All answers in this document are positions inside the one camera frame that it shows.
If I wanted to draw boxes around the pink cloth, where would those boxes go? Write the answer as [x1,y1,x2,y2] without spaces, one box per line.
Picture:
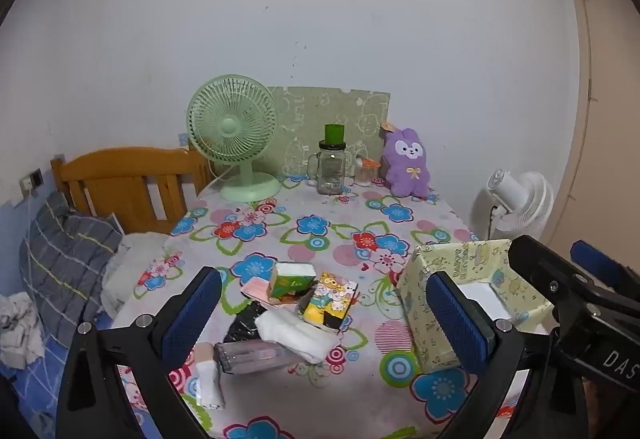
[241,277,281,307]

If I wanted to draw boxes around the wall power outlet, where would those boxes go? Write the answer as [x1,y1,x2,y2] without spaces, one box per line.
[20,168,43,194]

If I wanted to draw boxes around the yellow patterned storage box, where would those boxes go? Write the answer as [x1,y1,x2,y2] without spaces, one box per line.
[397,240,552,374]

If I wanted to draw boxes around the clear plastic tissue pack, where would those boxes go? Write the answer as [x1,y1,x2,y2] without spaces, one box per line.
[214,339,300,375]

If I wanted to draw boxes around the black plastic bag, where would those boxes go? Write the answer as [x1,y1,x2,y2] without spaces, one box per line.
[224,300,267,343]

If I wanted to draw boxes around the floral tablecloth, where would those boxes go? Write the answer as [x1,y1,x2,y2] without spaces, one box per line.
[106,172,532,439]

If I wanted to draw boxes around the small jar of cotton swabs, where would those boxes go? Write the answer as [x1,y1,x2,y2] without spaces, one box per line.
[354,154,381,187]

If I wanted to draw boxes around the white tissue paper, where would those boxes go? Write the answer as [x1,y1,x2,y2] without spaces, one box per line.
[255,307,340,364]

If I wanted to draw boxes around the crumpled white grey cloth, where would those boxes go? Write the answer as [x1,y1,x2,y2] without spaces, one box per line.
[0,292,44,370]

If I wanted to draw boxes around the beige and white sock roll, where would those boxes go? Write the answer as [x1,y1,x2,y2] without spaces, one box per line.
[193,343,224,410]

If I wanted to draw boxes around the beige door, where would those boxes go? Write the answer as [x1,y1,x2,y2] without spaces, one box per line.
[542,0,639,269]

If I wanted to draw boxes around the yellow cartoon tissue pack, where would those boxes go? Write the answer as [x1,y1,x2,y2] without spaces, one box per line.
[302,271,358,333]

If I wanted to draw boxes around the wooden bed headboard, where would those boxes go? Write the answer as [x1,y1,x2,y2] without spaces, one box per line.
[51,147,213,234]

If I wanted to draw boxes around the grey plaid pillow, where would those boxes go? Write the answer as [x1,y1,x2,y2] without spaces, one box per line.
[20,191,124,348]

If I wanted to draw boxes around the green desk fan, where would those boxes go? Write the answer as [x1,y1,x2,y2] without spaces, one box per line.
[186,74,280,203]

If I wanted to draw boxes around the white blanket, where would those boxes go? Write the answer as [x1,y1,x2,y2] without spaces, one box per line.
[100,232,170,320]

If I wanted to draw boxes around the green cup on jar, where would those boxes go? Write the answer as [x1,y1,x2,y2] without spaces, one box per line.
[323,124,345,147]

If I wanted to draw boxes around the green patterned cardboard panel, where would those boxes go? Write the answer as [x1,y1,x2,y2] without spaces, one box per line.
[254,86,390,177]

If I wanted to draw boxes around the glass mason jar mug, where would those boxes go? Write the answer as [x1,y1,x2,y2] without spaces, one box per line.
[307,141,346,196]

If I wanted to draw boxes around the white standing fan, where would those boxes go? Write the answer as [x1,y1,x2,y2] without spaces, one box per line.
[473,168,554,240]

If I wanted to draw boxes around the purple plush bunny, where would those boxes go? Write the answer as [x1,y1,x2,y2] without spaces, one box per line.
[382,128,431,199]

